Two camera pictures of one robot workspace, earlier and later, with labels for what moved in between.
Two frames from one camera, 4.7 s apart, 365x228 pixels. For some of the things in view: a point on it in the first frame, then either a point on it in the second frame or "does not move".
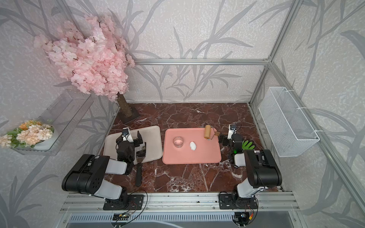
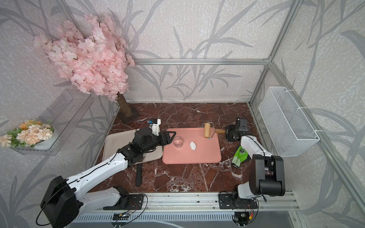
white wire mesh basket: [291, 132] does not move
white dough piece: [193, 146] does not move
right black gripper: [225, 142] -> [227, 128]
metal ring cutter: [177, 142] does not move
